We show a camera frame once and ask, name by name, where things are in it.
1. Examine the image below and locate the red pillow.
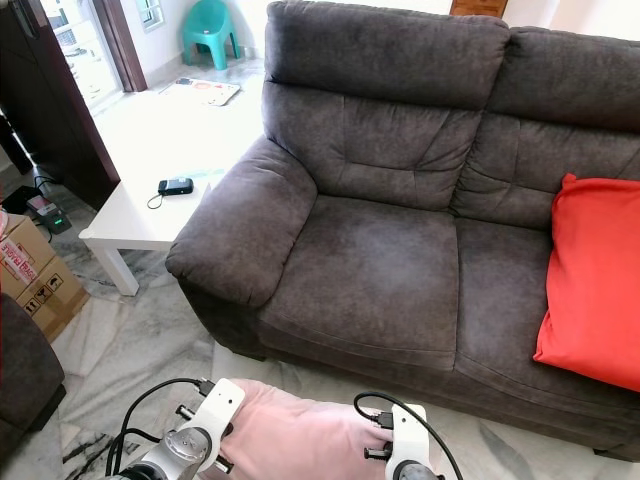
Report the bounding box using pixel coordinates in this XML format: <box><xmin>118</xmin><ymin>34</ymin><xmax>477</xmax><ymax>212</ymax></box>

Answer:
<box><xmin>533</xmin><ymin>173</ymin><xmax>640</xmax><ymax>393</ymax></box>

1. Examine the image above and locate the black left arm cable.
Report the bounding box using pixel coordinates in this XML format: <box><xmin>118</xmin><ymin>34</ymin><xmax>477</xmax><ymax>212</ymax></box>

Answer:
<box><xmin>105</xmin><ymin>377</ymin><xmax>216</xmax><ymax>480</ymax></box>

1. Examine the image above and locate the small black device with strap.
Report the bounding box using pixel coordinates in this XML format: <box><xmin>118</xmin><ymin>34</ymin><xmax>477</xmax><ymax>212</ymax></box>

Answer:
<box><xmin>147</xmin><ymin>177</ymin><xmax>195</xmax><ymax>210</ymax></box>

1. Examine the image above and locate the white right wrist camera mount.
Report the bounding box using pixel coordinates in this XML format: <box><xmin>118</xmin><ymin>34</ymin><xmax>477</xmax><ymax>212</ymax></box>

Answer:
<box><xmin>388</xmin><ymin>403</ymin><xmax>429</xmax><ymax>476</ymax></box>

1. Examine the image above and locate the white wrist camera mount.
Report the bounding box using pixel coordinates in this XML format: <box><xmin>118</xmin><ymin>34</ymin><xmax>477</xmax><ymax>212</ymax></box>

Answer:
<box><xmin>195</xmin><ymin>378</ymin><xmax>247</xmax><ymax>451</ymax></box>
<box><xmin>388</xmin><ymin>403</ymin><xmax>429</xmax><ymax>476</ymax></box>

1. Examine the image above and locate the white louvre window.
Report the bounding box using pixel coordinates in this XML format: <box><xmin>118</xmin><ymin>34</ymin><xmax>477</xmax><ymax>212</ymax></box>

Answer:
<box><xmin>135</xmin><ymin>0</ymin><xmax>166</xmax><ymax>31</ymax></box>

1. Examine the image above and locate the dark grey fabric sofa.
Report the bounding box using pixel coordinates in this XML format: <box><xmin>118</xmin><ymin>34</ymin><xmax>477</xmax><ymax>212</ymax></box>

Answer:
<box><xmin>166</xmin><ymin>0</ymin><xmax>640</xmax><ymax>463</ymax></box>

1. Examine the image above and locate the brown door frame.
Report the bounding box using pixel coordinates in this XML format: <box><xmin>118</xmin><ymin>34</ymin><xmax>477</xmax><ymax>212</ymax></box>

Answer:
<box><xmin>90</xmin><ymin>0</ymin><xmax>151</xmax><ymax>93</ymax></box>

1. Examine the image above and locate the black charger with green light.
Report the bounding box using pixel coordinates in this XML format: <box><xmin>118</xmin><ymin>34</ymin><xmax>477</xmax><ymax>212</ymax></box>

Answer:
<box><xmin>25</xmin><ymin>193</ymin><xmax>73</xmax><ymax>236</ymax></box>

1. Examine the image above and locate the dark wooden door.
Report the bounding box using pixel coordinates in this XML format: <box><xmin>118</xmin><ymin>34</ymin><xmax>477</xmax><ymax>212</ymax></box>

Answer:
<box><xmin>0</xmin><ymin>0</ymin><xmax>121</xmax><ymax>211</ymax></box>

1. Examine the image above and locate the teal plastic chair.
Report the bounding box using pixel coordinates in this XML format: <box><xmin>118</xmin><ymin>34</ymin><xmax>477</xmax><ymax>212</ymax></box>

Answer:
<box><xmin>182</xmin><ymin>0</ymin><xmax>243</xmax><ymax>71</ymax></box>

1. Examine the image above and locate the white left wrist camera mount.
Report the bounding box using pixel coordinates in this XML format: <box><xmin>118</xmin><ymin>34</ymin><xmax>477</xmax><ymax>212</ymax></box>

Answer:
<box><xmin>195</xmin><ymin>378</ymin><xmax>247</xmax><ymax>451</ymax></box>

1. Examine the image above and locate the cardboard box with red print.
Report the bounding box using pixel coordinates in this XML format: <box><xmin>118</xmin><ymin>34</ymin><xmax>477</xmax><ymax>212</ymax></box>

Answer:
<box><xmin>0</xmin><ymin>212</ymin><xmax>61</xmax><ymax>301</ymax></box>

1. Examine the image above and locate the printed floor mat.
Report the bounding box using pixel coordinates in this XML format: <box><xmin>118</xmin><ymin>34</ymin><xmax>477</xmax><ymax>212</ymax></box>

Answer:
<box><xmin>160</xmin><ymin>77</ymin><xmax>243</xmax><ymax>107</ymax></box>

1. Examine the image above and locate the brown wooden cabinet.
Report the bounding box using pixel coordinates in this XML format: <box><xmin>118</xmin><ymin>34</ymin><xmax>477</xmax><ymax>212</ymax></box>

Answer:
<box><xmin>450</xmin><ymin>0</ymin><xmax>509</xmax><ymax>17</ymax></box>

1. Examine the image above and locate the white side table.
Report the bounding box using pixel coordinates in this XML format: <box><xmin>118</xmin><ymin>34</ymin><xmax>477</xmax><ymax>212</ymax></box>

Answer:
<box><xmin>78</xmin><ymin>178</ymin><xmax>211</xmax><ymax>297</ymax></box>

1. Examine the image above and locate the pink cat face pillow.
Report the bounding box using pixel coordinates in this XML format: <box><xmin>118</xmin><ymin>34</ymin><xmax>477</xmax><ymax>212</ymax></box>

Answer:
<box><xmin>225</xmin><ymin>380</ymin><xmax>396</xmax><ymax>480</ymax></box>

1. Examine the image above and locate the dark grey fabric armchair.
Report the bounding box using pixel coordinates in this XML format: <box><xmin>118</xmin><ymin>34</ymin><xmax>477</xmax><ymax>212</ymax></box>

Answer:
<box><xmin>0</xmin><ymin>295</ymin><xmax>66</xmax><ymax>456</ymax></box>

